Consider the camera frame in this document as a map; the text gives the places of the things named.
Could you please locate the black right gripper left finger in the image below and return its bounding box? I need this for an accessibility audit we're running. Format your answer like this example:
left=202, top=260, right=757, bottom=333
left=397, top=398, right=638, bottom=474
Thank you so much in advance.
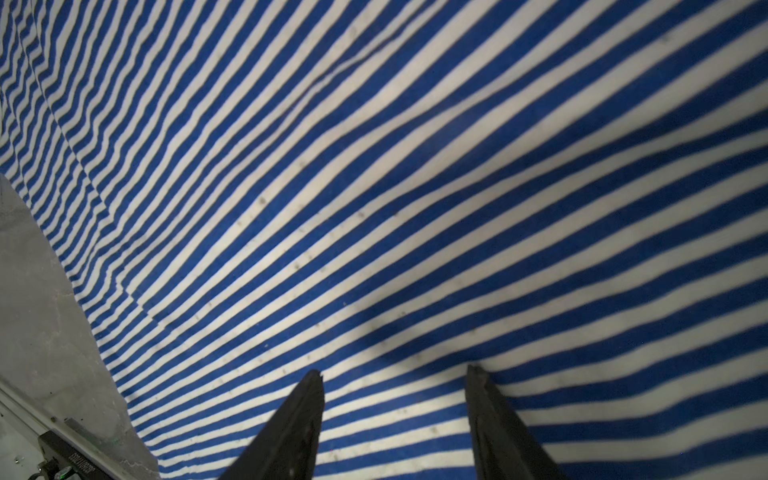
left=220, top=370, right=325, bottom=480

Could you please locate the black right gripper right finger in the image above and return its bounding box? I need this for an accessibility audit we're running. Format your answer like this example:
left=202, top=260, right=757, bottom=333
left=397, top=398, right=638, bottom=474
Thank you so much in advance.
left=465, top=365, right=566, bottom=480

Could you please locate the blue white striped tank top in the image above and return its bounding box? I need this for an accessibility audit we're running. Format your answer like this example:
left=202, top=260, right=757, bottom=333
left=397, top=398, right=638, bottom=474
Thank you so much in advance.
left=1, top=1, right=767, bottom=479

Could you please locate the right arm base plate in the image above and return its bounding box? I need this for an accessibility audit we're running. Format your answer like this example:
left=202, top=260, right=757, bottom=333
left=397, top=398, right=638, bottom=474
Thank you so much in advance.
left=29, top=430, right=114, bottom=480

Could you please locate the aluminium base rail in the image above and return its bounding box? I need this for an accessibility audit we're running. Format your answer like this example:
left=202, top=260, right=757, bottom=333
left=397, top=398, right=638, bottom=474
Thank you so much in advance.
left=1, top=380, right=134, bottom=479

